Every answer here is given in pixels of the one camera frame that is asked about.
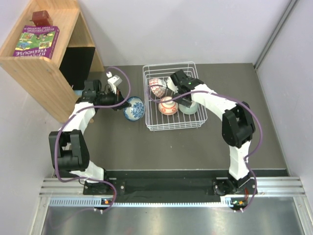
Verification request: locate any pale green bowl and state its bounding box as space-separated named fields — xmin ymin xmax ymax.
xmin=179 ymin=101 xmax=198 ymax=115

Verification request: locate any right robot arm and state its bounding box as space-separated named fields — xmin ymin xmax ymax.
xmin=166 ymin=70 xmax=255 ymax=196

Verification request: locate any red patterned white bowl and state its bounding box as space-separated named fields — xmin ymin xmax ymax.
xmin=149 ymin=78 xmax=167 ymax=98

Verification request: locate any white wire dish rack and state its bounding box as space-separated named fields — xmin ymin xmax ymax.
xmin=142 ymin=62 xmax=207 ymax=131

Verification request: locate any dark red box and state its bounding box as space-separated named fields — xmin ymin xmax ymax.
xmin=31 ymin=10 xmax=53 ymax=26

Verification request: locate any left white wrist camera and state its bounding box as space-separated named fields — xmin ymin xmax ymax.
xmin=106 ymin=72 xmax=122 ymax=94

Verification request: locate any wooden shelf unit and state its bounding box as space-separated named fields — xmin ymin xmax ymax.
xmin=0 ymin=0 xmax=95 ymax=123

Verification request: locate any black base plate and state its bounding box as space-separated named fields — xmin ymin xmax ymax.
xmin=83 ymin=169 xmax=259 ymax=203

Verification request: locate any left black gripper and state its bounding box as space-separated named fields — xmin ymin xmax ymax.
xmin=96 ymin=87 xmax=131 ymax=111

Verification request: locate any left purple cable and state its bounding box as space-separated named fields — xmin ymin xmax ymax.
xmin=54 ymin=66 xmax=132 ymax=213

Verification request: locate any red floral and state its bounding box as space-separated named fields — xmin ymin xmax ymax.
xmin=158 ymin=96 xmax=179 ymax=116

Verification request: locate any aluminium rail frame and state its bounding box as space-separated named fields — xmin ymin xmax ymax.
xmin=39 ymin=177 xmax=306 ymax=209

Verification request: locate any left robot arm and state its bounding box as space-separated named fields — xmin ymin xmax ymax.
xmin=48 ymin=75 xmax=130 ymax=195

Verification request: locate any purple treehouse book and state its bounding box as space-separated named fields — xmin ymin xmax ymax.
xmin=13 ymin=25 xmax=60 ymax=59

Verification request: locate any dark blue bottom bowl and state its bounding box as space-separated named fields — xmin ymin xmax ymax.
xmin=123 ymin=96 xmax=145 ymax=121

